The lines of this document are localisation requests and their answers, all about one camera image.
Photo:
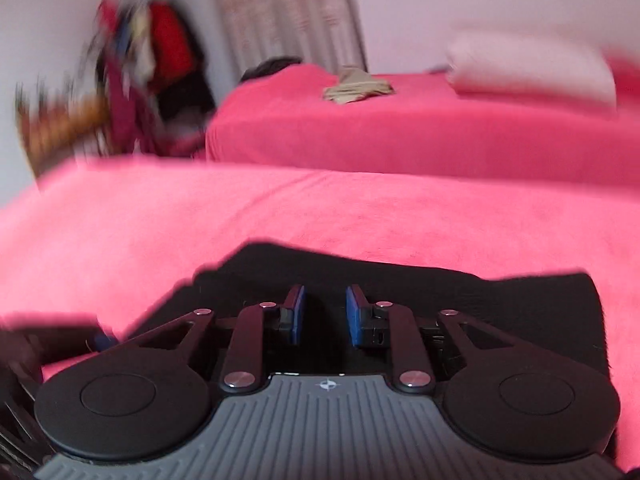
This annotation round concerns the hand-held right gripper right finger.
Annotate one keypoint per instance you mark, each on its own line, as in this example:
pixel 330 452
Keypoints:
pixel 355 315

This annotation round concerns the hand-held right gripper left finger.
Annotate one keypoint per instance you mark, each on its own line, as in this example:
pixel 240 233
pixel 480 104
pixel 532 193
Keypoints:
pixel 298 315

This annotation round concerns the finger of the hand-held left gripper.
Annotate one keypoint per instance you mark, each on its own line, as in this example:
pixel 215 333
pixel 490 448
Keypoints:
pixel 102 341

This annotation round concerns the black knit pants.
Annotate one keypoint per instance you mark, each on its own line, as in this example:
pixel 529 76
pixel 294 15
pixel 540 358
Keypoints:
pixel 500 305

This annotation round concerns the pink fleece blanket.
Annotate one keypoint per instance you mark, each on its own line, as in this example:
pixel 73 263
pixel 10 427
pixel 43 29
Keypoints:
pixel 250 220

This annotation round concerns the far pink bed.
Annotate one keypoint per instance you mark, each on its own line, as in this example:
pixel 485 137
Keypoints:
pixel 425 125

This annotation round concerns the beige crumpled cloth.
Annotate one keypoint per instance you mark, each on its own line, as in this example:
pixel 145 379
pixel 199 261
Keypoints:
pixel 357 87

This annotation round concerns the dark cloth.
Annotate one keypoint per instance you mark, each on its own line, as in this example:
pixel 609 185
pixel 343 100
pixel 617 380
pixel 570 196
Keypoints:
pixel 270 66

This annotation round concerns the rack of hanging clothes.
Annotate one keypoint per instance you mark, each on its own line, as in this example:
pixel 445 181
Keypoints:
pixel 135 75

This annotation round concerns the white pillow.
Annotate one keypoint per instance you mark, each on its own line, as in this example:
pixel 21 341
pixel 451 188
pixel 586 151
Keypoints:
pixel 530 67

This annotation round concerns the pale ribbed curtain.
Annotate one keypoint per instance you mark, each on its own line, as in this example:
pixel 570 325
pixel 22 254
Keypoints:
pixel 290 10

